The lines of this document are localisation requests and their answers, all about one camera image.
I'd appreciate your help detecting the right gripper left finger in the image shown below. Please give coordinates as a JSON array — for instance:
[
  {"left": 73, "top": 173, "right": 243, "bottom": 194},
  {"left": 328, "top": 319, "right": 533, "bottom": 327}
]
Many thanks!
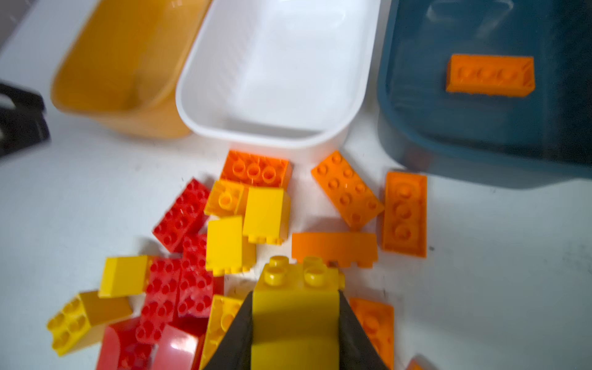
[{"left": 204, "top": 293, "right": 253, "bottom": 369}]

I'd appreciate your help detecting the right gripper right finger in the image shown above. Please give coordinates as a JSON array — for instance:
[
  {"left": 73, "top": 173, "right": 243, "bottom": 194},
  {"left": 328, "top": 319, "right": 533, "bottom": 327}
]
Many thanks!
[{"left": 339, "top": 292, "right": 388, "bottom": 370}]

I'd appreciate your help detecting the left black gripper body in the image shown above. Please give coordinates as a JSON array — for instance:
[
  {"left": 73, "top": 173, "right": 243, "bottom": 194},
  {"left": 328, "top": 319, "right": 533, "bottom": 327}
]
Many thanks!
[{"left": 1, "top": 81, "right": 50, "bottom": 157}]

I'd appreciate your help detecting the yellow lego brick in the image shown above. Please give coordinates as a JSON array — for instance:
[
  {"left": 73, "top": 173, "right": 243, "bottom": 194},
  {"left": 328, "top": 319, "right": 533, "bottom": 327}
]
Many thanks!
[
  {"left": 251, "top": 256, "right": 345, "bottom": 369},
  {"left": 46, "top": 291, "right": 134, "bottom": 356},
  {"left": 98, "top": 255, "right": 154, "bottom": 298},
  {"left": 199, "top": 294, "right": 243, "bottom": 370}
]

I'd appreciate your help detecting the orange lego brick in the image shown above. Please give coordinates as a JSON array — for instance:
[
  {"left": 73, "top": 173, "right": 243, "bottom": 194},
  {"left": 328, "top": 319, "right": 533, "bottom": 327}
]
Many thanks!
[
  {"left": 446, "top": 54, "right": 536, "bottom": 97},
  {"left": 291, "top": 232, "right": 379, "bottom": 268},
  {"left": 382, "top": 172, "right": 428, "bottom": 258},
  {"left": 349, "top": 298, "right": 395, "bottom": 369},
  {"left": 220, "top": 150, "right": 292, "bottom": 190},
  {"left": 311, "top": 150, "right": 385, "bottom": 231}
]

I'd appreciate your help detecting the yellow plastic container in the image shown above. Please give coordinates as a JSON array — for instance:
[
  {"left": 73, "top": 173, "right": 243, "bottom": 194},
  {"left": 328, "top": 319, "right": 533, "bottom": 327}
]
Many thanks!
[{"left": 51, "top": 0, "right": 211, "bottom": 139}]

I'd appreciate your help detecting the red lego brick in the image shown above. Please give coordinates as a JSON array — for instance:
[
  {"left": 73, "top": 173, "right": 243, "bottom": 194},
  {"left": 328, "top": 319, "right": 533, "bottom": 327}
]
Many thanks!
[{"left": 153, "top": 178, "right": 210, "bottom": 254}]

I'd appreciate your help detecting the dark teal plastic container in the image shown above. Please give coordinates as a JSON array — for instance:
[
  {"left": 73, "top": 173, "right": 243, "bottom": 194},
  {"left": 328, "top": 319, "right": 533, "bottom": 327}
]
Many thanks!
[{"left": 377, "top": 1, "right": 591, "bottom": 189}]

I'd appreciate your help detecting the white plastic container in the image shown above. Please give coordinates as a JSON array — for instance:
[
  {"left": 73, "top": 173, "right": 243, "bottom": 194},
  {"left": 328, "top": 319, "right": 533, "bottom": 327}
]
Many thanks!
[{"left": 176, "top": 0, "right": 380, "bottom": 163}]

